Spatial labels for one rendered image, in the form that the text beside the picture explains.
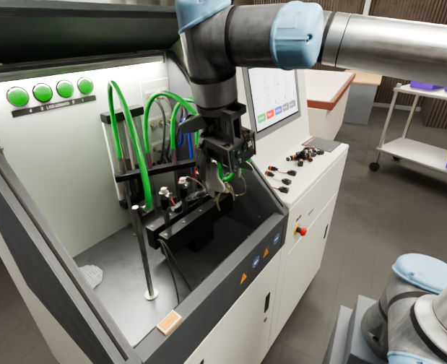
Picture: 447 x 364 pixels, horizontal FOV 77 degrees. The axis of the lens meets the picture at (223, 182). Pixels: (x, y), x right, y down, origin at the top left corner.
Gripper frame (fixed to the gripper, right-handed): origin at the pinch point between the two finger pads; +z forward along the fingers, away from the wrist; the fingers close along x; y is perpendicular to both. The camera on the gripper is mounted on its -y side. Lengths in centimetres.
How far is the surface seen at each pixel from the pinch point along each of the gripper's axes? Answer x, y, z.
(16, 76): -19, -48, -21
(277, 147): 59, -31, 39
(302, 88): 95, -42, 26
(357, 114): 414, -137, 224
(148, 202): -14.4, -8.5, 0.4
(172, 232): -8.1, -19.0, 26.1
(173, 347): -27.3, 6.5, 28.2
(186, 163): 12.3, -35.6, 20.2
